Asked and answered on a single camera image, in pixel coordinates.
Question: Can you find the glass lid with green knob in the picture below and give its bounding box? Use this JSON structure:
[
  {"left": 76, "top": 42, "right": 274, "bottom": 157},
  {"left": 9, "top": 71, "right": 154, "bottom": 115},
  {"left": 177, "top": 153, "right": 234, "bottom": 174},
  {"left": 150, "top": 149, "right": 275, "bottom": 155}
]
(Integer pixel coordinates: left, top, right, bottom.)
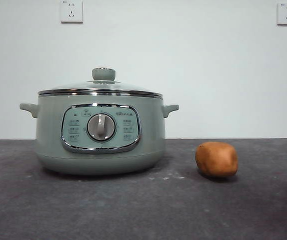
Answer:
[{"left": 37, "top": 66, "right": 164, "bottom": 97}]

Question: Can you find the brown potato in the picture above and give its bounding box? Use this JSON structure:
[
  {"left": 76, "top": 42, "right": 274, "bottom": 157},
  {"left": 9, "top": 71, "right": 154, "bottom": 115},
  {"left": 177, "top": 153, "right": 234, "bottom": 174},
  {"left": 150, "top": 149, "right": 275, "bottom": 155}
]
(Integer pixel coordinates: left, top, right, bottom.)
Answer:
[{"left": 195, "top": 141, "right": 239, "bottom": 178}]

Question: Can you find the pale green electric pot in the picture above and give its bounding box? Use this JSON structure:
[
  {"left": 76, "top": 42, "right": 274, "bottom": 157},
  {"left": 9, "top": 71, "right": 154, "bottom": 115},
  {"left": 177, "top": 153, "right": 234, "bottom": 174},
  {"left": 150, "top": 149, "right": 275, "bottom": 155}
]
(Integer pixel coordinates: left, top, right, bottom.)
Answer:
[{"left": 19, "top": 92, "right": 180, "bottom": 176}]

